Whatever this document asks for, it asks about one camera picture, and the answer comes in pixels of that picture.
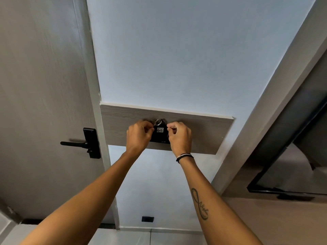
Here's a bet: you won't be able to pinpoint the black door handle lock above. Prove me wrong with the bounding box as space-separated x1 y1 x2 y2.
60 128 102 159

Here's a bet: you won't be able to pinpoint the black television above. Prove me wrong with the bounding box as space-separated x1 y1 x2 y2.
246 96 327 202

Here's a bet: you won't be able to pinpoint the black key pouch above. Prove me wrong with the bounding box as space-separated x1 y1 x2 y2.
149 124 171 144

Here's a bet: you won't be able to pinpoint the grey wooden wall board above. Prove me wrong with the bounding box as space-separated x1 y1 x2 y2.
100 104 235 156

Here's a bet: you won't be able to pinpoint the person's right hand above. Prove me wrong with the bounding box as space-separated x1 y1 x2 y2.
167 121 192 158

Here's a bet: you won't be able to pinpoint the person's right forearm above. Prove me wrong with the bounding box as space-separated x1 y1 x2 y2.
176 156 264 245

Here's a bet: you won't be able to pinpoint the grey wooden television panel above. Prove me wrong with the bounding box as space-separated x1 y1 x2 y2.
221 50 327 245

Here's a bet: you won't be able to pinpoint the person's left forearm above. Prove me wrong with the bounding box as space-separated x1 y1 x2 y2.
20 149 146 245

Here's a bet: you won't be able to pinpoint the person's left hand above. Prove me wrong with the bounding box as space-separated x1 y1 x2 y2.
126 120 155 153

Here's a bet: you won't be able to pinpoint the grey wooden door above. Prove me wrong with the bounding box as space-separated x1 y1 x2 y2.
0 0 115 226

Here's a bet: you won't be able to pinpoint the black and white wristband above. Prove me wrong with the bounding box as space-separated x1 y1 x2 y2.
176 153 194 164

